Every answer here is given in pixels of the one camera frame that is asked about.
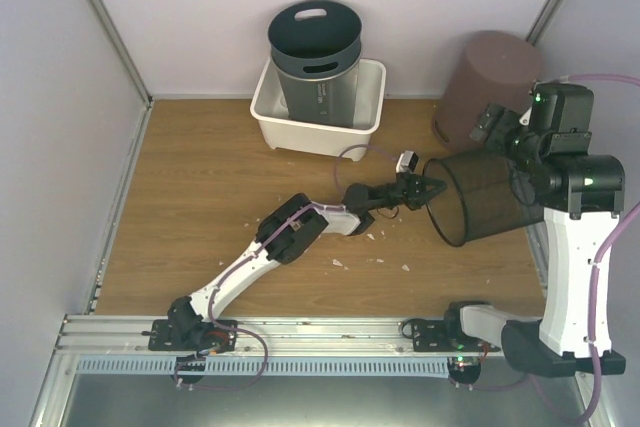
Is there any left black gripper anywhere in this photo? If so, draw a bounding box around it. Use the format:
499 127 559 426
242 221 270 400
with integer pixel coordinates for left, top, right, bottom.
375 175 448 214

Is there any mauve plastic bin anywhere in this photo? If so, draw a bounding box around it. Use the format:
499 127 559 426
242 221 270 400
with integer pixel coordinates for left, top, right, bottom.
432 31 543 152

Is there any black mesh wastebasket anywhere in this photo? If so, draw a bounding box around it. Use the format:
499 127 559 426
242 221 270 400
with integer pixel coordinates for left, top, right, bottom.
423 150 543 247

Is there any dark grey plastic bin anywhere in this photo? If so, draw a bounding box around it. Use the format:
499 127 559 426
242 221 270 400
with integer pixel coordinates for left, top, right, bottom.
267 0 363 84

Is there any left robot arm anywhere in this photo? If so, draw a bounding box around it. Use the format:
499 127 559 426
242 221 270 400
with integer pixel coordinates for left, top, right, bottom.
149 172 446 354

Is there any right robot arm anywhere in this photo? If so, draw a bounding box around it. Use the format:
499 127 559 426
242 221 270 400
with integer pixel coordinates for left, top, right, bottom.
442 82 626 378

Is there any silver mesh wastebasket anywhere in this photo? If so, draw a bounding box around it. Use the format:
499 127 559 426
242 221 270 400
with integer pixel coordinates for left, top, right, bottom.
271 43 361 128

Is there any white plastic tub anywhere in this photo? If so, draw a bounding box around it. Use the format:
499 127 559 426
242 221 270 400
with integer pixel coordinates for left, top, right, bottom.
250 59 386 162

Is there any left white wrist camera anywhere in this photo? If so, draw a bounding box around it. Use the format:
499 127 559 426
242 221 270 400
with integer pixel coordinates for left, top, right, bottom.
395 150 419 174

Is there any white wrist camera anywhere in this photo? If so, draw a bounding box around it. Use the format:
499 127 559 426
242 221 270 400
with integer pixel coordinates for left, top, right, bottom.
519 97 535 127
395 150 419 174

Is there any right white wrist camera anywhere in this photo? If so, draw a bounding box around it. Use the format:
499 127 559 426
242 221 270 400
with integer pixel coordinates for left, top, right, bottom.
519 97 535 127

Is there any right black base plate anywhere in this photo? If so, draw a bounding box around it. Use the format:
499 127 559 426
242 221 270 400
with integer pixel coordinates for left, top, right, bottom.
398 318 501 354

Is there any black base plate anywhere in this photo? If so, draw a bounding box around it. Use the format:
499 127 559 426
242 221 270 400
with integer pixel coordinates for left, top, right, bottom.
398 318 501 354
141 319 236 353

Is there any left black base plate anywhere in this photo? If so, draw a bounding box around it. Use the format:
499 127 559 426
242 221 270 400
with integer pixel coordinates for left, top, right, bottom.
141 319 236 353

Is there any aluminium rail frame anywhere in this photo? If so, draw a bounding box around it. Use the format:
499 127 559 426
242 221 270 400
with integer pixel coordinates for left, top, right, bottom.
54 315 483 358

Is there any grey slotted cable duct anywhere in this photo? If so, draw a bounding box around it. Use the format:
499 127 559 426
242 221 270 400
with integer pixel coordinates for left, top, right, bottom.
76 355 449 378

